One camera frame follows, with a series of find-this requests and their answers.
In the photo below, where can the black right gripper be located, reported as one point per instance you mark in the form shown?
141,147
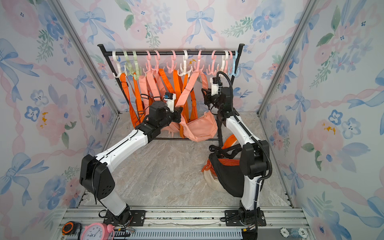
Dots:
208,97

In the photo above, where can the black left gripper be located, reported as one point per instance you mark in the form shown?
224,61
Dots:
177,112

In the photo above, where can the orange sling bag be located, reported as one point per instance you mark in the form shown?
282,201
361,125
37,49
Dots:
182,96

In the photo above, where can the pink crossbody bag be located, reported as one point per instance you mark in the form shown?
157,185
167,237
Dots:
206,126

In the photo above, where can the black crossbody bag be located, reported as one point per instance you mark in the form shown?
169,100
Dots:
231,178

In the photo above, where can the beige crossbody bag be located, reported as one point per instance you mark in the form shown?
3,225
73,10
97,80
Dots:
213,182

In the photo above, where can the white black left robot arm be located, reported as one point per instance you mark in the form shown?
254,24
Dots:
96,171

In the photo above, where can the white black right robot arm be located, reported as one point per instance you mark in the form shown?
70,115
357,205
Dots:
243,166

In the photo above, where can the light blue plastic hook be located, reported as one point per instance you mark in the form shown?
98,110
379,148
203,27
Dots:
232,71

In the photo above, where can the white plastic hook middle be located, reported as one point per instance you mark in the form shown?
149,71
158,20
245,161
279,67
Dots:
183,67

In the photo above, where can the white plastic hook left end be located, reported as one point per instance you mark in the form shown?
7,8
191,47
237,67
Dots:
116,59

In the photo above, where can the black metal garment rack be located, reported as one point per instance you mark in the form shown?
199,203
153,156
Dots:
108,54

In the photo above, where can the pink alarm clock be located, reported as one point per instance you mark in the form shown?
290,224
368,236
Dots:
98,231

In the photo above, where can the orange black tape measure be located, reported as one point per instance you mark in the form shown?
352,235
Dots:
71,228

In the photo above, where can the white poker chips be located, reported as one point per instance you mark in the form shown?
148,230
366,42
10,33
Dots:
296,233

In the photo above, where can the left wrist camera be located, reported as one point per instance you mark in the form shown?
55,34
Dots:
170,99

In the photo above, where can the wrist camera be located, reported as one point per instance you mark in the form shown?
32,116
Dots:
216,85
170,99

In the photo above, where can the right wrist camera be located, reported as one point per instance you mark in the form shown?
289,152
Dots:
216,85

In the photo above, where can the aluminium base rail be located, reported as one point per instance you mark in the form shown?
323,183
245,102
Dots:
155,223

